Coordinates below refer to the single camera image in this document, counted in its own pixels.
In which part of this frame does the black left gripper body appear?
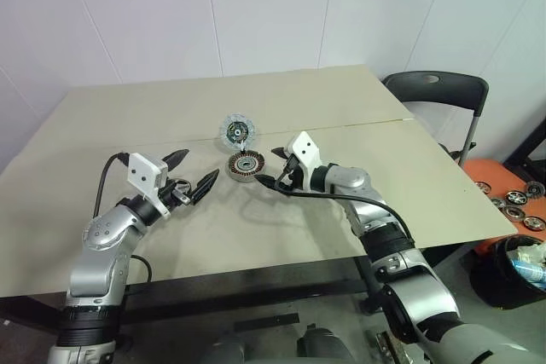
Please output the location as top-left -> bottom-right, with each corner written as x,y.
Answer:
158,178 -> 193,214

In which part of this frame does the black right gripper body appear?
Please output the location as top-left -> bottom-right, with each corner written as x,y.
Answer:
278,153 -> 305,191

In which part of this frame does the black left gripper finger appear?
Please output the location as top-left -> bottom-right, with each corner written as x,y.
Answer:
188,169 -> 221,207
164,148 -> 190,178

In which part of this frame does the copper wound motor stator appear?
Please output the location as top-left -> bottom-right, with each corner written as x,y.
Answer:
224,151 -> 268,185

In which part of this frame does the round silver motor cover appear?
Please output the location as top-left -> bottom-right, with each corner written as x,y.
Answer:
218,112 -> 258,152

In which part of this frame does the flat black bar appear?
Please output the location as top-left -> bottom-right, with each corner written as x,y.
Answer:
236,312 -> 300,333

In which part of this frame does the dark rounded shape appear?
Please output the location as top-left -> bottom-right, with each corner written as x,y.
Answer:
295,325 -> 343,364
210,329 -> 258,364

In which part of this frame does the black folding chair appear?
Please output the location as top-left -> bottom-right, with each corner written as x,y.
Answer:
381,70 -> 490,167

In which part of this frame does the orange stool seat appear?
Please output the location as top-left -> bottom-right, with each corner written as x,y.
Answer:
462,158 -> 546,255

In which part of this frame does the metal hinge plate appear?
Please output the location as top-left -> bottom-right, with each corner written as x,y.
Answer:
374,331 -> 411,364

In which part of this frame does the black trash bin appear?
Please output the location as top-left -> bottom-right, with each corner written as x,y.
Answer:
475,234 -> 546,309

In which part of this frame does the crumpled white paper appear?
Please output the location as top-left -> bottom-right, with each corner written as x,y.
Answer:
508,241 -> 546,266

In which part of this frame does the blue plastic bottle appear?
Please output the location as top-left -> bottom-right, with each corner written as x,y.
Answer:
513,258 -> 546,283

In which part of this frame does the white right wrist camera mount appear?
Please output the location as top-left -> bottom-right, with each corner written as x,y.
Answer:
284,130 -> 330,190

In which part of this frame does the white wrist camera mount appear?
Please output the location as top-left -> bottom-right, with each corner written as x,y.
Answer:
126,152 -> 172,217
284,130 -> 330,190

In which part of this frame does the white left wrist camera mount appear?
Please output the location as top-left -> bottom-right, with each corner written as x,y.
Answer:
126,152 -> 172,217

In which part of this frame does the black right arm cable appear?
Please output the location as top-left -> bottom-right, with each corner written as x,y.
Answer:
274,167 -> 415,251

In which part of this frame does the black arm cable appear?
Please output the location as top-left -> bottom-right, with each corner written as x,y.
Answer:
94,153 -> 153,285
274,167 -> 415,251

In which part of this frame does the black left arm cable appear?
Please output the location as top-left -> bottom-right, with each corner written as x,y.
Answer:
94,153 -> 153,285

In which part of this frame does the black metal table frame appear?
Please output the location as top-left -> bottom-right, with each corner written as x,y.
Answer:
0,248 -> 387,333

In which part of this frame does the dark wooden furniture frame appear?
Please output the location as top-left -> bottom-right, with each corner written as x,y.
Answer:
502,103 -> 546,178

